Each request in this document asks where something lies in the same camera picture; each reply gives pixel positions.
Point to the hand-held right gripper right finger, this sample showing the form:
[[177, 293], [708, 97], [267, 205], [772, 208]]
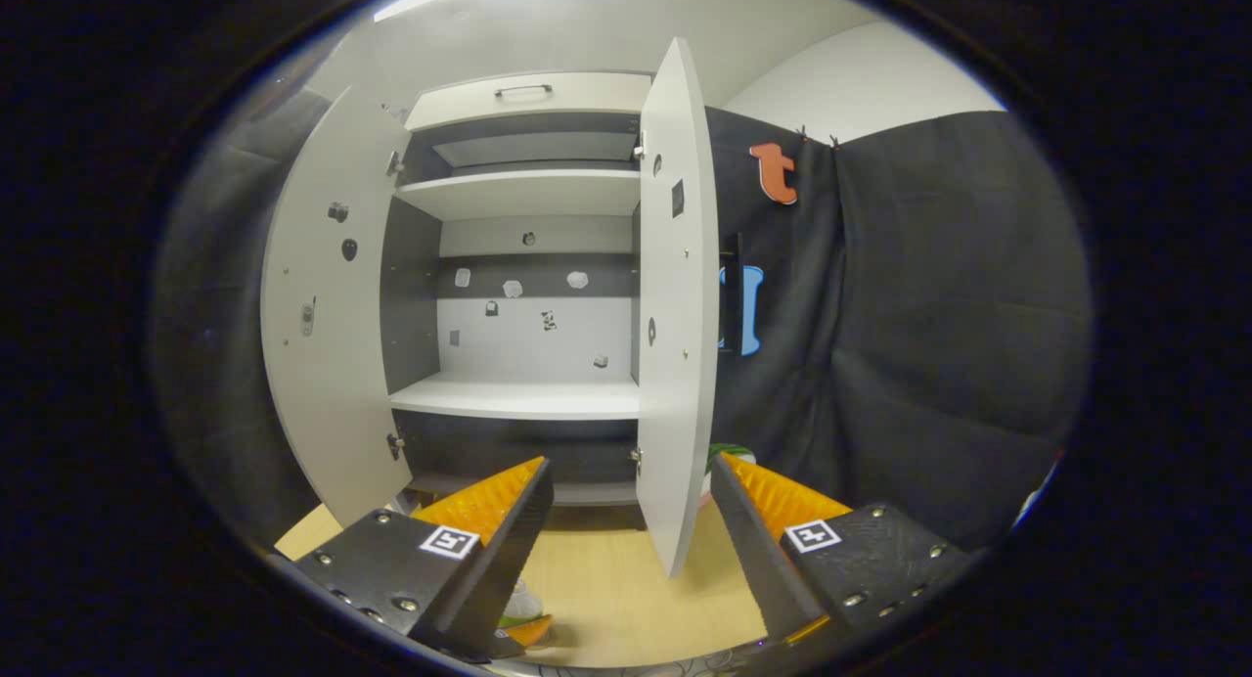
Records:
[[758, 560]]

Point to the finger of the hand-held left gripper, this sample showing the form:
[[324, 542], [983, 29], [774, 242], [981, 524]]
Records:
[[530, 633]]

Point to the green striped melon toy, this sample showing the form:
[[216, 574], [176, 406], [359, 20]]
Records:
[[729, 462]]

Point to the black backdrop cloth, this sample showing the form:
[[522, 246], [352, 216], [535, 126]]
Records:
[[929, 344]]

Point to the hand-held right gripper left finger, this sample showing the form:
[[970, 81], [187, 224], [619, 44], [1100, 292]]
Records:
[[509, 560]]

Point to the white and grey cabinet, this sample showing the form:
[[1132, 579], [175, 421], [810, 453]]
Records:
[[528, 193]]

